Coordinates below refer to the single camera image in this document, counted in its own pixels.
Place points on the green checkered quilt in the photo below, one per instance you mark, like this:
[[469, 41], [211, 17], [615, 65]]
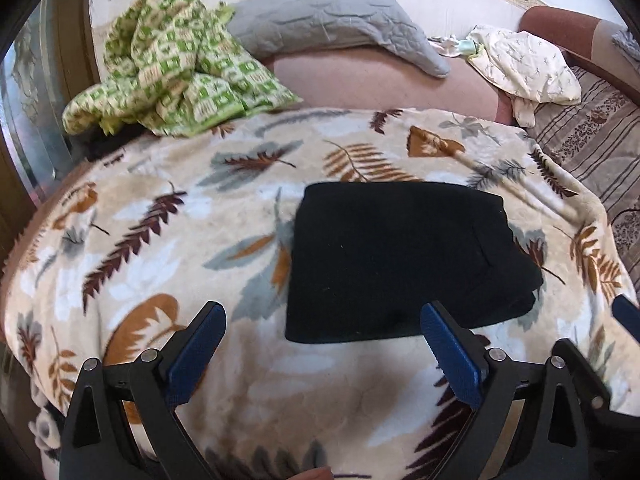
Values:
[[170, 60]]

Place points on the leaf print blanket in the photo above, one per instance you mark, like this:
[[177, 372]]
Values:
[[175, 270]]

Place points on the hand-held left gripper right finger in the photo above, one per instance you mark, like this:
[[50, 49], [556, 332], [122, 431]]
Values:
[[452, 355]]

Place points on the glass door panel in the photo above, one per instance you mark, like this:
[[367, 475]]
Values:
[[30, 110]]

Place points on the grey quilted pillow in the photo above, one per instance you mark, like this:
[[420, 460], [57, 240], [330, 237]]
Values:
[[325, 15]]

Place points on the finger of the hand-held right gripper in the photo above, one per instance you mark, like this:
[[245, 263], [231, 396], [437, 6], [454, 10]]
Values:
[[629, 312], [590, 390]]

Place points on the grey cloth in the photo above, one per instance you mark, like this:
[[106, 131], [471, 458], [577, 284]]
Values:
[[627, 42]]

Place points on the pale green small cloth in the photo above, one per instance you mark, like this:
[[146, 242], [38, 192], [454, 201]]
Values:
[[462, 47]]

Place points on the brown headboard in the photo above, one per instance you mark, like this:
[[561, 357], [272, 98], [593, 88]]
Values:
[[560, 30]]

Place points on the black pants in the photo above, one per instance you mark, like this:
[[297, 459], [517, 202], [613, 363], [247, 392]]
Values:
[[400, 260]]

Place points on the person's left hand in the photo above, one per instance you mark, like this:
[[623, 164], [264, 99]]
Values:
[[316, 474]]

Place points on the pink mattress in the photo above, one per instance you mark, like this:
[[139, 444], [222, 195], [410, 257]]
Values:
[[400, 85]]

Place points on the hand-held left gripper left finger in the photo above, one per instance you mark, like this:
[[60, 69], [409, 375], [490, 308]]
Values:
[[195, 355]]

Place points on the brown striped bedsheet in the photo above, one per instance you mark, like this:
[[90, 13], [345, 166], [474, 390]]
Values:
[[600, 135]]

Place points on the cream patterned cloth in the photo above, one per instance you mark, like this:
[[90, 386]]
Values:
[[525, 65]]

